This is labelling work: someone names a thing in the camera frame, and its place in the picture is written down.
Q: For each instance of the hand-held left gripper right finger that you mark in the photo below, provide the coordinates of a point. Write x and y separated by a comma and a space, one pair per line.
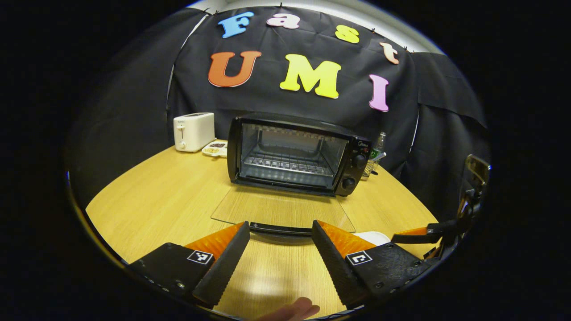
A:
337, 267

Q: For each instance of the white divided snack dish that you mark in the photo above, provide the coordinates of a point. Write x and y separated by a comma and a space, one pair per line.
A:
214, 149

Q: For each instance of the white toaster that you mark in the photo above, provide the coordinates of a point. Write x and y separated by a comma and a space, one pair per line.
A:
196, 131

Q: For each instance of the white plate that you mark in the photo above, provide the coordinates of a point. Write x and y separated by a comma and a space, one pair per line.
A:
377, 237

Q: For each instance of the metal mesh holder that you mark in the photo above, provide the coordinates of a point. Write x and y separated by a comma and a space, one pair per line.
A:
370, 167

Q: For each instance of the black backdrop cloth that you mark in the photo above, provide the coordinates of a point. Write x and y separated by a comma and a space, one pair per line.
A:
267, 102

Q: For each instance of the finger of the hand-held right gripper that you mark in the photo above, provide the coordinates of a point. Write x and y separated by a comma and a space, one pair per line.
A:
428, 236

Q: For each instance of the clear plastic water bottle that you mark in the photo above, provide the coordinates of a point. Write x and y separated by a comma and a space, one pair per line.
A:
380, 141

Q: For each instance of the black electric oven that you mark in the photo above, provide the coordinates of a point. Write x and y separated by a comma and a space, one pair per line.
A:
354, 171

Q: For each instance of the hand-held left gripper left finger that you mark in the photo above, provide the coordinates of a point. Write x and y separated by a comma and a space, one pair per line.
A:
223, 267

